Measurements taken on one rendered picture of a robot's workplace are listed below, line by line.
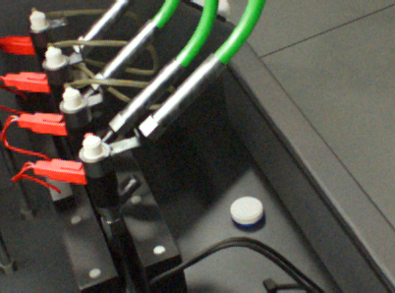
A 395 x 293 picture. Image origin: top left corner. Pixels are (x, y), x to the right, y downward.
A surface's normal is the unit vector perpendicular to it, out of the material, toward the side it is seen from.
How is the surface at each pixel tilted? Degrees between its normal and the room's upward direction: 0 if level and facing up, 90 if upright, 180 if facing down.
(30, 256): 0
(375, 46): 0
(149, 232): 0
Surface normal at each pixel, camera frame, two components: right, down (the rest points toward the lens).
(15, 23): 0.33, 0.58
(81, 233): -0.13, -0.76
